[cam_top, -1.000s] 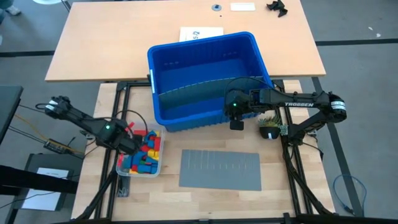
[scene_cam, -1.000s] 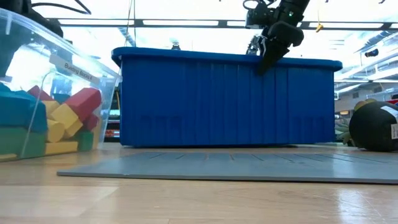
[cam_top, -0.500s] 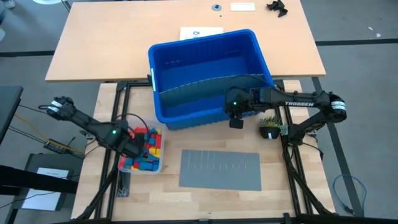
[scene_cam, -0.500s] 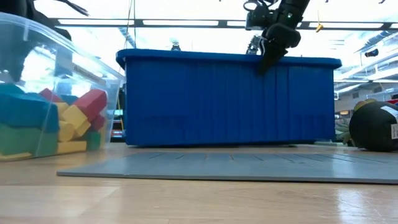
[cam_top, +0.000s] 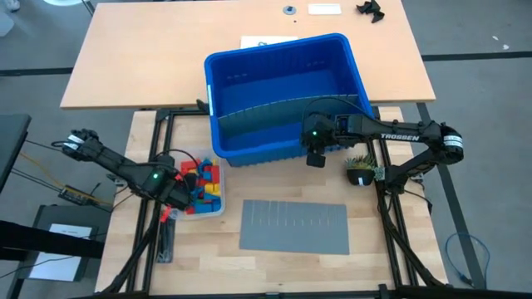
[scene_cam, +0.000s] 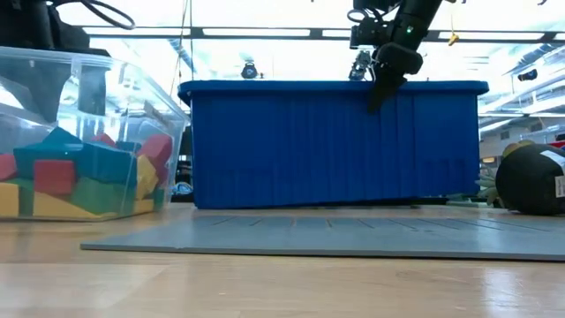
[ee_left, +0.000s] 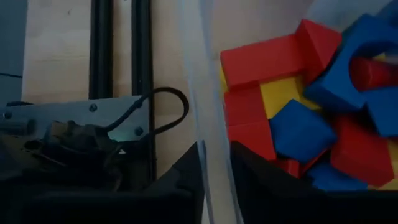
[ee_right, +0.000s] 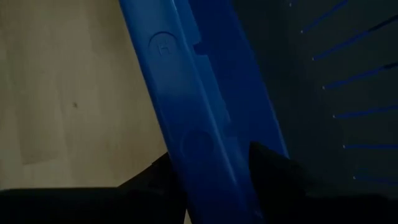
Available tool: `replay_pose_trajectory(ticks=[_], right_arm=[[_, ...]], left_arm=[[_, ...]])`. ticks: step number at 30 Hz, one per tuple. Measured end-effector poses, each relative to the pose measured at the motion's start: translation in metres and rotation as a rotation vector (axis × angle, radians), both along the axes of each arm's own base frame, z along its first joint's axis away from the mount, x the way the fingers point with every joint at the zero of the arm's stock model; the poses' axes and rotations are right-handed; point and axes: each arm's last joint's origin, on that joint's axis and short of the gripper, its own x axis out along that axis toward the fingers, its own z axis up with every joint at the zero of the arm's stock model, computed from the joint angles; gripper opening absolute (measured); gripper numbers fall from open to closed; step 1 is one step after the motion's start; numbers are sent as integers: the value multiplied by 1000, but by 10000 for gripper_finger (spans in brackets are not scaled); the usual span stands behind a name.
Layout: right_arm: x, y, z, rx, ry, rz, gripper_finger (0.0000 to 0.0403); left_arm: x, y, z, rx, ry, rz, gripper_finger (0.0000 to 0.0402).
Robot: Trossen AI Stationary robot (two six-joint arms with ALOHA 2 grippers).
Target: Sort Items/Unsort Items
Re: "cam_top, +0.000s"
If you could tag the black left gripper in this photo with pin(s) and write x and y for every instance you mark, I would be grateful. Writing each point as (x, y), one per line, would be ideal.
(178, 197)

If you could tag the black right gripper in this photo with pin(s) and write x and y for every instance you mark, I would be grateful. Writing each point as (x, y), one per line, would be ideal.
(316, 148)

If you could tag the clear plastic block container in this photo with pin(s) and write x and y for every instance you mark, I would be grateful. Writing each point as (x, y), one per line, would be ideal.
(223, 195)

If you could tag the potted succulent plant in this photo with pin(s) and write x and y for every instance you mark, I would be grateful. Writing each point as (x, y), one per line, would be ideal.
(359, 176)

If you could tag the long grey slotted divider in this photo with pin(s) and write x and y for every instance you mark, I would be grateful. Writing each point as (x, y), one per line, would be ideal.
(266, 118)

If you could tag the large blue plastic bin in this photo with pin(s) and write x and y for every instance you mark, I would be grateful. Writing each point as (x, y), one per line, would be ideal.
(270, 83)

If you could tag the short grey slotted divider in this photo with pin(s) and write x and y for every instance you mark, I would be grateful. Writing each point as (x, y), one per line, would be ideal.
(291, 236)

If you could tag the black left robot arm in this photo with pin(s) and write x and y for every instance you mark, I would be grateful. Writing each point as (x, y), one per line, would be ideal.
(120, 164)

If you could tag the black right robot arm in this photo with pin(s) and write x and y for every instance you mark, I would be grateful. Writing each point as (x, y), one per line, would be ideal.
(374, 124)

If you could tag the blue arch block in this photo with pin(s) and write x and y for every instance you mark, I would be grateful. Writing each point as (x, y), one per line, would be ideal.
(205, 164)

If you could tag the black hex key holder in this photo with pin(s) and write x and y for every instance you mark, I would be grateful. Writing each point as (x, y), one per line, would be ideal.
(166, 241)

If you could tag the black circuit board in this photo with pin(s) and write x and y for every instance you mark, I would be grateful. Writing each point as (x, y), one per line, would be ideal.
(72, 194)

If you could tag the white printed paper sheet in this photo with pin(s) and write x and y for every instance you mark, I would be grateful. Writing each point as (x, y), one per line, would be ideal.
(249, 40)

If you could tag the black flat case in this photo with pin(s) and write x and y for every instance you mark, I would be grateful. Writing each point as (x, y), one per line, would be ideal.
(45, 212)

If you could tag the plain white paper sheet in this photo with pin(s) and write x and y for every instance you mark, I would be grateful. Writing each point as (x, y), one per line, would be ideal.
(58, 268)

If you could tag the white rectangular pad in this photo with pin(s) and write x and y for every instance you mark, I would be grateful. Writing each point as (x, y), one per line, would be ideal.
(324, 9)

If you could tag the grey round desk grommet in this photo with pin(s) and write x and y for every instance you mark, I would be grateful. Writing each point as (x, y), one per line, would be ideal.
(289, 9)

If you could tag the black beam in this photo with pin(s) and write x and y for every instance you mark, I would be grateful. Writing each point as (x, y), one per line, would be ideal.
(41, 243)

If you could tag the black plastic gripper part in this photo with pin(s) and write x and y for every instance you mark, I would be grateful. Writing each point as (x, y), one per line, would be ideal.
(372, 10)

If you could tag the black side table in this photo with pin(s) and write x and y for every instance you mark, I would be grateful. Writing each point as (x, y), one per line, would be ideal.
(10, 145)

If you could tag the white round object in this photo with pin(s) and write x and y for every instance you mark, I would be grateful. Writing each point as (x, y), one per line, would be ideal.
(62, 2)

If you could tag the person's shoe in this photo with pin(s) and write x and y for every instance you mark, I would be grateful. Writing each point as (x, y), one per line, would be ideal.
(9, 4)

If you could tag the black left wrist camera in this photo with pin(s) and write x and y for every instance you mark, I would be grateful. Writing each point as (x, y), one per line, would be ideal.
(190, 181)

